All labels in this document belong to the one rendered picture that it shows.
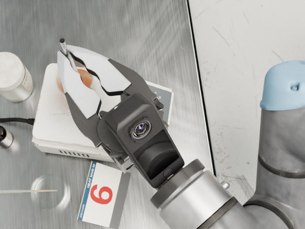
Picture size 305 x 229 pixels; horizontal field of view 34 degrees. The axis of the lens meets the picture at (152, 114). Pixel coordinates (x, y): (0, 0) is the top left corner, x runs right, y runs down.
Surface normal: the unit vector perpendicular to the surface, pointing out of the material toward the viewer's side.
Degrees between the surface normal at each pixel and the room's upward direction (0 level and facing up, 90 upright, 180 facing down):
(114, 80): 0
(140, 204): 0
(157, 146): 59
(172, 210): 44
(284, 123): 54
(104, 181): 40
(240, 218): 33
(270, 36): 0
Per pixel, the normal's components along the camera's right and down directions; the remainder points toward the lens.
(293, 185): -0.12, 0.49
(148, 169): 0.53, 0.51
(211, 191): 0.39, -0.56
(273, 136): -0.79, 0.36
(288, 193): -0.33, 0.47
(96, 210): 0.63, -0.07
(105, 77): 0.00, -0.27
